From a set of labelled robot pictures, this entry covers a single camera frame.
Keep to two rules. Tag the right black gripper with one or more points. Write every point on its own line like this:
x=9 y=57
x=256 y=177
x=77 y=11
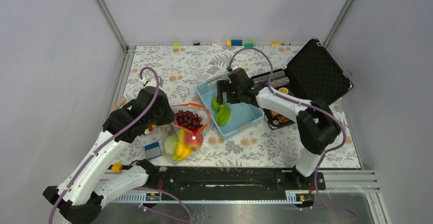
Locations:
x=225 y=86

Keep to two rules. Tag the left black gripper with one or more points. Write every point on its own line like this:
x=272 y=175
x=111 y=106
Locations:
x=169 y=117

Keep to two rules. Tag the green pepper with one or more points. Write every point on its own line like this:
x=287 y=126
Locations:
x=215 y=105

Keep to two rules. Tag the green star fruit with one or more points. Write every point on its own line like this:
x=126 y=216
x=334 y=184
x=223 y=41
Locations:
x=223 y=116

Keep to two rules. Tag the clear zip top bag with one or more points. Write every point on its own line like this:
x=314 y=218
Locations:
x=173 y=128

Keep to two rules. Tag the dark purple grapes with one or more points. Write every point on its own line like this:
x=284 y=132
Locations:
x=188 y=119

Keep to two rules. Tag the green white cabbage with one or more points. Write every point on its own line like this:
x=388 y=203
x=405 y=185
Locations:
x=170 y=144

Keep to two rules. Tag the light blue plastic basket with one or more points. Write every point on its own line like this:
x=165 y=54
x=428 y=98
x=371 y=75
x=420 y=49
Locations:
x=242 y=115

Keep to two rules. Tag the red apple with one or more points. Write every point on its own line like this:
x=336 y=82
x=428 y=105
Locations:
x=194 y=140

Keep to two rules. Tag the yellow banana bunch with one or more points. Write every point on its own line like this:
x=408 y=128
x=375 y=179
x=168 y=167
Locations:
x=182 y=150

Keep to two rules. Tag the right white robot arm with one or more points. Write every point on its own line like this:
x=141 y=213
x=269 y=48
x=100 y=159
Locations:
x=317 y=126

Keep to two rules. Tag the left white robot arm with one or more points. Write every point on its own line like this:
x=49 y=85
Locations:
x=80 y=198

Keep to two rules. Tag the yellow orange toy truck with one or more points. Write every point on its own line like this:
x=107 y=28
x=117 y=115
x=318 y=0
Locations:
x=150 y=127

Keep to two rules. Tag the blue grey block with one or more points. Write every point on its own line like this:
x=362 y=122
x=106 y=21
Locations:
x=152 y=151

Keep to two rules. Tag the blue yellow toy bricks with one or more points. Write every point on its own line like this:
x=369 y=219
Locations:
x=238 y=42

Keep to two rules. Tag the black poker chip case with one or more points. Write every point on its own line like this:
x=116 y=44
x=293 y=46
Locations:
x=312 y=73

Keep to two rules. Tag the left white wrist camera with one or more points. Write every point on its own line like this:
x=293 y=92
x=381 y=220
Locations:
x=152 y=82

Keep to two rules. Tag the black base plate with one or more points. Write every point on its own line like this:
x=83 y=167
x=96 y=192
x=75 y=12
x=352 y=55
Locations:
x=232 y=183

